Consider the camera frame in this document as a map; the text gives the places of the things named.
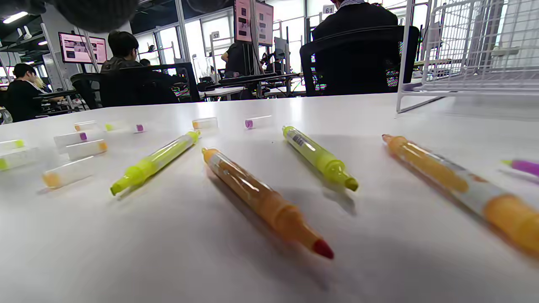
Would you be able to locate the person's right hand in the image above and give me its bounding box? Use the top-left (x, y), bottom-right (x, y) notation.
top-left (50, 0), bottom-right (140, 33)

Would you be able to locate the yellow double-ended highlighter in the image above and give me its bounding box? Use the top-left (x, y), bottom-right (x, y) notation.
top-left (110, 130), bottom-right (201, 197)
top-left (282, 125), bottom-right (359, 192)

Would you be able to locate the orange double-ended highlighter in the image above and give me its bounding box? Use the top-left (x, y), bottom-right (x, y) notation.
top-left (201, 147), bottom-right (335, 260)
top-left (382, 134), bottom-right (539, 257)

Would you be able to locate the purple double-ended highlighter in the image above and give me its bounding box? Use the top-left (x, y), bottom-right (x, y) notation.
top-left (501, 159), bottom-right (539, 177)

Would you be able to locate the pink screen monitor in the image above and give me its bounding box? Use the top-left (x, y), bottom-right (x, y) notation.
top-left (58, 32), bottom-right (108, 65)
top-left (234, 0), bottom-right (274, 47)

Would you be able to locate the ceiling light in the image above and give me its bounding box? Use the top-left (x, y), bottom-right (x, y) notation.
top-left (2, 11), bottom-right (29, 24)

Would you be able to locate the black mesh office chair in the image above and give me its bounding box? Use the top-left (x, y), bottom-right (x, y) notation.
top-left (71, 63), bottom-right (201, 109)
top-left (300, 25), bottom-right (421, 97)

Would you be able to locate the white desk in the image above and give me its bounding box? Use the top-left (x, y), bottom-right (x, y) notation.
top-left (198, 86), bottom-right (245, 101)

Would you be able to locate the black curved desk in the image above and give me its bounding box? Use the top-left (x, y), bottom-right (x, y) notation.
top-left (219, 72), bottom-right (302, 87)

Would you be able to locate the white wire basket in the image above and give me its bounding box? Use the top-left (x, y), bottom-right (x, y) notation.
top-left (396, 0), bottom-right (539, 114)

